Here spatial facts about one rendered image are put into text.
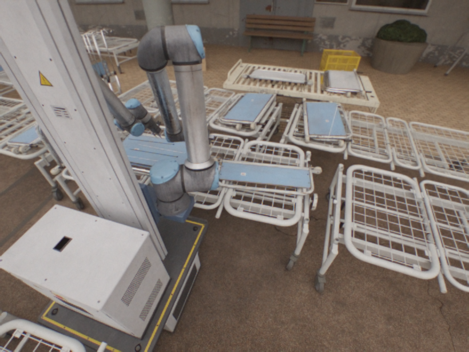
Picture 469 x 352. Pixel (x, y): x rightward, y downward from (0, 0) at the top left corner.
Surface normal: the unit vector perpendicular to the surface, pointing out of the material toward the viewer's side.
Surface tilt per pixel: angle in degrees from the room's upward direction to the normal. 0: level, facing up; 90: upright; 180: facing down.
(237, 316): 0
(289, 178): 1
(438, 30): 90
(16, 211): 0
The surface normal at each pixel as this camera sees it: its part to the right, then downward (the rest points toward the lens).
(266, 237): 0.00, -0.73
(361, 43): -0.25, 0.67
